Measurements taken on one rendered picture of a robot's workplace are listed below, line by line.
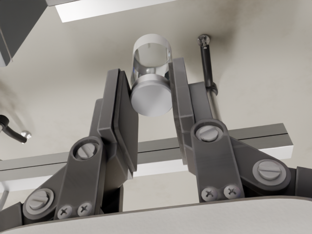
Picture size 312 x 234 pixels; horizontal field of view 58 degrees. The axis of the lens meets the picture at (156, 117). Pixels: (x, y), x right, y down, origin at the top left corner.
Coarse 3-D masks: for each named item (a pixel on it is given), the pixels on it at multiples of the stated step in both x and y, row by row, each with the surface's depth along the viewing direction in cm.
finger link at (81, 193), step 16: (80, 144) 10; (96, 144) 10; (80, 160) 9; (96, 160) 9; (64, 176) 9; (80, 176) 9; (96, 176) 9; (64, 192) 9; (80, 192) 8; (96, 192) 8; (64, 208) 8; (80, 208) 8; (96, 208) 8; (112, 208) 10
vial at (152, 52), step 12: (144, 36) 15; (156, 36) 15; (144, 48) 14; (156, 48) 14; (168, 48) 15; (132, 60) 15; (144, 60) 14; (156, 60) 13; (168, 60) 14; (132, 72) 14; (144, 72) 13; (156, 72) 13; (168, 72) 13; (132, 84) 14; (168, 84) 13
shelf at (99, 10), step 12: (84, 0) 34; (96, 0) 34; (108, 0) 34; (120, 0) 34; (132, 0) 34; (144, 0) 34; (156, 0) 34; (168, 0) 34; (60, 12) 35; (72, 12) 35; (84, 12) 35; (96, 12) 35; (108, 12) 35
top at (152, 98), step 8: (152, 80) 12; (136, 88) 12; (144, 88) 12; (152, 88) 12; (160, 88) 12; (168, 88) 12; (136, 96) 13; (144, 96) 13; (152, 96) 13; (160, 96) 13; (168, 96) 13; (136, 104) 13; (144, 104) 13; (152, 104) 13; (160, 104) 13; (168, 104) 13; (144, 112) 13; (152, 112) 13; (160, 112) 13
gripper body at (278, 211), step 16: (160, 208) 7; (176, 208) 7; (192, 208) 7; (208, 208) 7; (224, 208) 6; (240, 208) 6; (256, 208) 6; (272, 208) 6; (288, 208) 6; (304, 208) 6; (32, 224) 7; (48, 224) 7; (64, 224) 7; (80, 224) 7; (96, 224) 7; (112, 224) 7; (128, 224) 7; (144, 224) 7; (160, 224) 6; (176, 224) 6; (192, 224) 6; (208, 224) 6; (224, 224) 6; (240, 224) 6; (256, 224) 6; (272, 224) 6; (288, 224) 6; (304, 224) 6
